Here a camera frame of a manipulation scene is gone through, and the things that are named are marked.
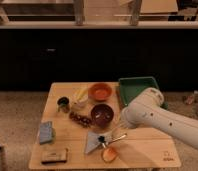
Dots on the green plastic tray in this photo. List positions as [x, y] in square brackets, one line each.
[131, 87]

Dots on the grey folded cloth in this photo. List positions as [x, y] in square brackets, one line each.
[93, 141]

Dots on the white handled dish brush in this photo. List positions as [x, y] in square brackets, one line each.
[107, 137]

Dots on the dark maroon bowl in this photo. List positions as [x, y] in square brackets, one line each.
[102, 115]

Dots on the clear cup with corn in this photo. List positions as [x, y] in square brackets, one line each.
[80, 98]

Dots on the dark green mug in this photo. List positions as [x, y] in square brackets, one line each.
[63, 104]

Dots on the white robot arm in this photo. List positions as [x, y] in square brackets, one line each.
[146, 108]

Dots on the wooden block brush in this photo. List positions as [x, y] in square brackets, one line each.
[54, 156]

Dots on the bunch of dark grapes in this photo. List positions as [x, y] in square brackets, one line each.
[84, 121]

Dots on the blue sponge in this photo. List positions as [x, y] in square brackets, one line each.
[46, 133]

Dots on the small orange frying pan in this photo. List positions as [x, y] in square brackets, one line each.
[109, 154]

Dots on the orange red bowl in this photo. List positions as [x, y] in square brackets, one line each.
[100, 91]

